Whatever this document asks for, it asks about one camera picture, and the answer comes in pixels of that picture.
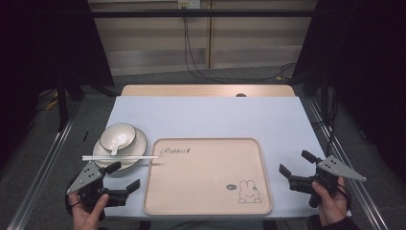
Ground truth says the light wooden table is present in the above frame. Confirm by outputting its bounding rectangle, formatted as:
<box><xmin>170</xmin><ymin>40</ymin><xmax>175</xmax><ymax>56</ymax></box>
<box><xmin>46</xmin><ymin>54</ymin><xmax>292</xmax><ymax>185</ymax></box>
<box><xmin>121</xmin><ymin>83</ymin><xmax>297</xmax><ymax>98</ymax></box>

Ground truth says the white table mat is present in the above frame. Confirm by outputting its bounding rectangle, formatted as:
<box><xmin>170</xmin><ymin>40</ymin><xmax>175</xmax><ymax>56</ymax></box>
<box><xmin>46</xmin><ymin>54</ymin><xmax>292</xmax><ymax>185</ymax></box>
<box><xmin>102</xmin><ymin>95</ymin><xmax>352</xmax><ymax>220</ymax></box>

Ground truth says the white ceramic spoon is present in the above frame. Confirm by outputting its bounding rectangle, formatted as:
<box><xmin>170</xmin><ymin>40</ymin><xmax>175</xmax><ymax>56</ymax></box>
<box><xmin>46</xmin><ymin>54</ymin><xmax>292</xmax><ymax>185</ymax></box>
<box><xmin>108</xmin><ymin>136</ymin><xmax>128</xmax><ymax>157</ymax></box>

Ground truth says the yellow cable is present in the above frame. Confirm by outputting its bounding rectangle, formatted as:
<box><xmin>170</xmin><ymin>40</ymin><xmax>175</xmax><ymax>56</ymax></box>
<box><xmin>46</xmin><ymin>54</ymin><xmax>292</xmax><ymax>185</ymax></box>
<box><xmin>43</xmin><ymin>90</ymin><xmax>60</xmax><ymax>111</ymax></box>

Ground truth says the white bowl with dark rim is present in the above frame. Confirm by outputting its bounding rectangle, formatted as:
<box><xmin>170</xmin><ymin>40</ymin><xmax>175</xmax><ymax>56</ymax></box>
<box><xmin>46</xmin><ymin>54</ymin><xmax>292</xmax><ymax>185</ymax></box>
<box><xmin>100</xmin><ymin>123</ymin><xmax>137</xmax><ymax>152</ymax></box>

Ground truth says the wall power socket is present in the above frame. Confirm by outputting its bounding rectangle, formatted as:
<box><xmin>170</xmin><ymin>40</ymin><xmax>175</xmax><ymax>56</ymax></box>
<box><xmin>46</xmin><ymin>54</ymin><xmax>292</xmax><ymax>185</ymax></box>
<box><xmin>177</xmin><ymin>0</ymin><xmax>202</xmax><ymax>10</ymax></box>

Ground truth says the black horizontal bar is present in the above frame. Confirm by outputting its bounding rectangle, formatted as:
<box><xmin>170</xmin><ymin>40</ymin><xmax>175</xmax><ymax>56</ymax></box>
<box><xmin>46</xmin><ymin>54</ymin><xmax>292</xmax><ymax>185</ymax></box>
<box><xmin>90</xmin><ymin>9</ymin><xmax>318</xmax><ymax>19</ymax></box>

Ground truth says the black curtain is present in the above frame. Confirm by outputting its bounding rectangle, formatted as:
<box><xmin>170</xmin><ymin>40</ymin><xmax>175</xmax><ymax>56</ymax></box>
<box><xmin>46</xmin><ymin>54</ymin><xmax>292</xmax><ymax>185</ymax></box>
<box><xmin>0</xmin><ymin>0</ymin><xmax>115</xmax><ymax>167</ymax></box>
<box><xmin>291</xmin><ymin>0</ymin><xmax>406</xmax><ymax>183</ymax></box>

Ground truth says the white plate with dark rim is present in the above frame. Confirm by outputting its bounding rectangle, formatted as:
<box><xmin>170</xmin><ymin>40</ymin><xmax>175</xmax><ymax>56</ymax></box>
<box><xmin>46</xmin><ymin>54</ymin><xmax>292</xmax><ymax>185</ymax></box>
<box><xmin>92</xmin><ymin>126</ymin><xmax>148</xmax><ymax>172</ymax></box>

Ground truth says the metal floor rail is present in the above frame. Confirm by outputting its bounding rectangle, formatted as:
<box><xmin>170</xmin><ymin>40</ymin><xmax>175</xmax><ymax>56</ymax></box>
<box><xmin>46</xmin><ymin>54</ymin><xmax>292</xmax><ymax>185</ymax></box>
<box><xmin>5</xmin><ymin>95</ymin><xmax>82</xmax><ymax>230</ymax></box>
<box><xmin>305</xmin><ymin>96</ymin><xmax>390</xmax><ymax>230</ymax></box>

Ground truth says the black metal stand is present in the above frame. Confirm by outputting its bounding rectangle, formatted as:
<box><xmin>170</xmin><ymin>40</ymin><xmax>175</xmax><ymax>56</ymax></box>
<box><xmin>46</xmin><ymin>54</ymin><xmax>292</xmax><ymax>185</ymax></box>
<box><xmin>303</xmin><ymin>68</ymin><xmax>331</xmax><ymax>124</ymax></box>
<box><xmin>56</xmin><ymin>73</ymin><xmax>84</xmax><ymax>132</ymax></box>

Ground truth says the white chopstick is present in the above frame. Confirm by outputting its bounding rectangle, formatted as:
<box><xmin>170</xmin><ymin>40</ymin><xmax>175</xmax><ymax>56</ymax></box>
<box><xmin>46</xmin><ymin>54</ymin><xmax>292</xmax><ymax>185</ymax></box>
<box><xmin>81</xmin><ymin>156</ymin><xmax>160</xmax><ymax>162</ymax></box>
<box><xmin>81</xmin><ymin>154</ymin><xmax>160</xmax><ymax>159</ymax></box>

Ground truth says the person's right hand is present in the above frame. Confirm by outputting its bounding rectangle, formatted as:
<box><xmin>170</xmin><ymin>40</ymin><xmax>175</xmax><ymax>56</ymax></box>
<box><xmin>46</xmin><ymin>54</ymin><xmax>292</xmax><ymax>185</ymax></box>
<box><xmin>311</xmin><ymin>176</ymin><xmax>350</xmax><ymax>227</ymax></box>

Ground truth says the person's left hand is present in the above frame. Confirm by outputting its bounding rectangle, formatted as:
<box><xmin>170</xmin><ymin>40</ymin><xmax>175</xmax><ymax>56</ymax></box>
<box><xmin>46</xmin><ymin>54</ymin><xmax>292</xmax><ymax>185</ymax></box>
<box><xmin>68</xmin><ymin>193</ymin><xmax>110</xmax><ymax>230</ymax></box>

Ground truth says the thin black cable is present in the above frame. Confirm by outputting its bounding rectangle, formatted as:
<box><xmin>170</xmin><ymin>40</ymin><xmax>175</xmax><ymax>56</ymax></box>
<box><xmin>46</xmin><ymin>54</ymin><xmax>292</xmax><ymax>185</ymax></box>
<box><xmin>314</xmin><ymin>90</ymin><xmax>340</xmax><ymax>158</ymax></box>

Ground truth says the beige tray with rabbit print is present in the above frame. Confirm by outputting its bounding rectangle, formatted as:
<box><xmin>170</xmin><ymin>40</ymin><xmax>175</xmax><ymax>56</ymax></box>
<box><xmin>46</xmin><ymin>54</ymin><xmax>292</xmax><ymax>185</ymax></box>
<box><xmin>142</xmin><ymin>137</ymin><xmax>274</xmax><ymax>217</ymax></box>

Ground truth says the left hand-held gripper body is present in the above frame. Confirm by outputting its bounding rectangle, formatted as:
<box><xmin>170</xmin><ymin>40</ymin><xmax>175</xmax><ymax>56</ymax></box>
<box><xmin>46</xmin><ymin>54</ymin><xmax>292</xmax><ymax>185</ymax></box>
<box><xmin>65</xmin><ymin>161</ymin><xmax>129</xmax><ymax>209</ymax></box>

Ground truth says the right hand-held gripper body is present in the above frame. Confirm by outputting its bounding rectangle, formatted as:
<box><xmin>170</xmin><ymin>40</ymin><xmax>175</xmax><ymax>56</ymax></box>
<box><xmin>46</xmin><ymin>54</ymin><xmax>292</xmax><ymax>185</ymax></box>
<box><xmin>288</xmin><ymin>155</ymin><xmax>368</xmax><ymax>209</ymax></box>

